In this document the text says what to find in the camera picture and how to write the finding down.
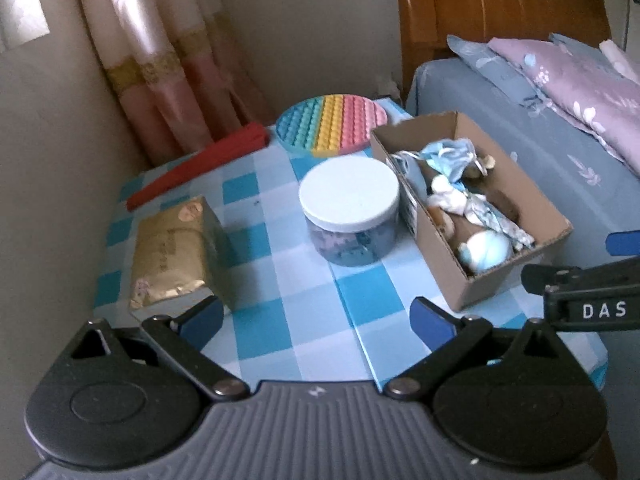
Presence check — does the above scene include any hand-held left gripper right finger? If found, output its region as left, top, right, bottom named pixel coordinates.
left=382, top=297, right=586, bottom=401

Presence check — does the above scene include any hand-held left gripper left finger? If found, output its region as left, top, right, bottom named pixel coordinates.
left=50, top=296, right=250, bottom=401

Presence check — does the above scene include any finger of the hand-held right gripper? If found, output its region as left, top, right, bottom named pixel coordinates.
left=520, top=260, right=640, bottom=295
left=606, top=231, right=640, bottom=257

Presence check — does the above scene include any cardboard box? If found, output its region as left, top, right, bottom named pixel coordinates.
left=370, top=110, right=574, bottom=312

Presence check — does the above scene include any light blue round plush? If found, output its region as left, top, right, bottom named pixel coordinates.
left=457, top=230, right=513, bottom=273

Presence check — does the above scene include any blue face mask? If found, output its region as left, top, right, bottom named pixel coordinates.
left=420, top=137, right=488, bottom=183
left=390, top=149, right=430, bottom=206

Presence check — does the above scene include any blue checked tablecloth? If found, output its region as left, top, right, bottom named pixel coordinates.
left=92, top=97, right=608, bottom=396

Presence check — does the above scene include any gold tissue pack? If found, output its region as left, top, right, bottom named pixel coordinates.
left=128, top=195, right=233, bottom=316

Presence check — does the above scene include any clear jar with white lid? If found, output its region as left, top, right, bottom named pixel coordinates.
left=298, top=155, right=401, bottom=267

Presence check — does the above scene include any purple floral pillow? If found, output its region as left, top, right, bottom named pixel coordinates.
left=487, top=36, right=640, bottom=176

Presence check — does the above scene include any red folded fan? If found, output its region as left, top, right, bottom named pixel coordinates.
left=126, top=121, right=271, bottom=212

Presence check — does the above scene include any white cloth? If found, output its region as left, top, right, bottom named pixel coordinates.
left=599, top=39, right=640, bottom=83

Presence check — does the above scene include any blue floral pillow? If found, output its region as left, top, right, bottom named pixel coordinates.
left=446, top=34, right=616, bottom=116

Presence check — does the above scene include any rainbow pop bubble toy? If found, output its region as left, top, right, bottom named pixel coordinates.
left=275, top=92, right=388, bottom=157

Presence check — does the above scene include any pink curtain with gold band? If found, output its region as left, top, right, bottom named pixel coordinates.
left=70, top=0, right=266, bottom=153

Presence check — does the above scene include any wooden headboard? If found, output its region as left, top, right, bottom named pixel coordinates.
left=390, top=0, right=613, bottom=103

